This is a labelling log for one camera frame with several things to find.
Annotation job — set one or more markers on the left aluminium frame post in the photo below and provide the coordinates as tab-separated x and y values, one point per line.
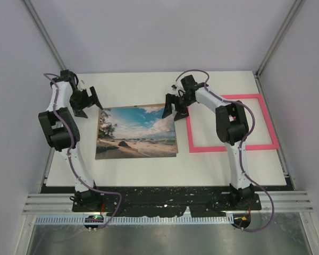
28	5

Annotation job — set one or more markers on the right aluminium frame post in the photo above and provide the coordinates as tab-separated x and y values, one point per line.
281	33

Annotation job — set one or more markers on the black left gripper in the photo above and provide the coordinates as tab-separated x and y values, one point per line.
90	101

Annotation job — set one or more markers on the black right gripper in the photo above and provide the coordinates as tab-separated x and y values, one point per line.
170	99

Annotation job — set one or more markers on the pink picture frame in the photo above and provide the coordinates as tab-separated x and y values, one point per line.
274	145

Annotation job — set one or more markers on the beach photo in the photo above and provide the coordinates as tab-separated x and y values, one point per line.
137	132

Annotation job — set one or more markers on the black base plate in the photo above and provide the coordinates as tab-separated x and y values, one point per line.
165	201

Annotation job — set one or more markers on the aluminium frame post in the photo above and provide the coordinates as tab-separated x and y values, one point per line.
281	33
28	5

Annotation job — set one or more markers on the slotted cable duct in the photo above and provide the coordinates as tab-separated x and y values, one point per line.
84	220

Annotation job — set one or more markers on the brown frame backing board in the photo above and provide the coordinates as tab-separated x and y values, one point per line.
149	105

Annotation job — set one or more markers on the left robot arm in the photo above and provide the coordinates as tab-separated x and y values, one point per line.
62	133

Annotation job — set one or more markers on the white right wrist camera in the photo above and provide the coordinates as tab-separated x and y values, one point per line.
175	87

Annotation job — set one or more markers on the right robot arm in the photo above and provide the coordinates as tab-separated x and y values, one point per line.
231	128

